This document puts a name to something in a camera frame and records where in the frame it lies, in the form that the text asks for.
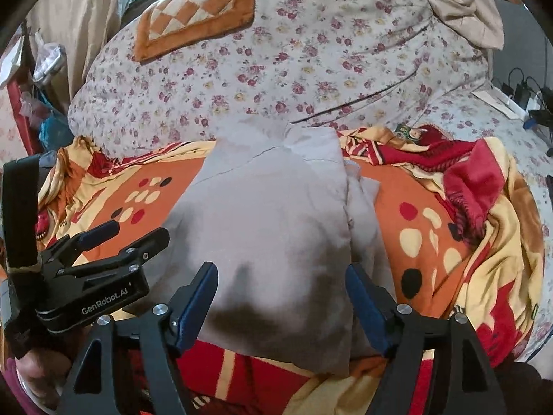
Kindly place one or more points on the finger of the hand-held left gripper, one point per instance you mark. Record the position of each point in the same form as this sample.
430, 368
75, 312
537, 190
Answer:
99, 231
147, 242

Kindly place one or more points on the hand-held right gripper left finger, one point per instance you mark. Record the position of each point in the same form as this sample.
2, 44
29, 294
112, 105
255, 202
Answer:
196, 307

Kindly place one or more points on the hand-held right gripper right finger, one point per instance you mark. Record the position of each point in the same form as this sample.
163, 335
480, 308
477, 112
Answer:
367, 307

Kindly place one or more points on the beige jacket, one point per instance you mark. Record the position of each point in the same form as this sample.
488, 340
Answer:
268, 224

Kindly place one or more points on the person's left hand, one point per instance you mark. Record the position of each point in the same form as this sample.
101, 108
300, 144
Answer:
41, 374

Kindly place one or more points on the red knit garment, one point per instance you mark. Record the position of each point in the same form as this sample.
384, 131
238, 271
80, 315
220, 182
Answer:
43, 224

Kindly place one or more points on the blue plastic bag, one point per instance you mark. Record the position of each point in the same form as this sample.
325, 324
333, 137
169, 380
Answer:
56, 132

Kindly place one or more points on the orange red yellow printed blanket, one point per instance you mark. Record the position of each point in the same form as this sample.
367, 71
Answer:
432, 207

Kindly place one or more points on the pink floral cloth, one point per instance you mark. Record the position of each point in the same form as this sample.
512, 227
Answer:
11, 125

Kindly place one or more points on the clear plastic bag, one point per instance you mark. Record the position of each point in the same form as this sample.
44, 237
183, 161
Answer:
47, 62

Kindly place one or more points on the white cardboard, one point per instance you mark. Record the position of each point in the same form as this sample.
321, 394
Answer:
11, 65

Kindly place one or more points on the beige curtain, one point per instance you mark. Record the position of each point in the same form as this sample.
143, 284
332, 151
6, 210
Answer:
86, 21

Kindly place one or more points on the orange checkered cushion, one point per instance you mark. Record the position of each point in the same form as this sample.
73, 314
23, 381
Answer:
194, 8

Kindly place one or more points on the floral quilt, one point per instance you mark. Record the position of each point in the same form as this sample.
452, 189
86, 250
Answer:
302, 52

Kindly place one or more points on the black charger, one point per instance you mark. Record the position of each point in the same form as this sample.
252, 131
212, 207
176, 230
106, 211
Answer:
522, 93

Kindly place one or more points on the white power strip with plugs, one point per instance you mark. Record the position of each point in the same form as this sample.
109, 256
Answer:
542, 95

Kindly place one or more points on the beige cloth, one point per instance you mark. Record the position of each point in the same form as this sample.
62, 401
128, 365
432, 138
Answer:
466, 13

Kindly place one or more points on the dark red frame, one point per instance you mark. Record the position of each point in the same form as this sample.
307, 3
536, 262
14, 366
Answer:
19, 112

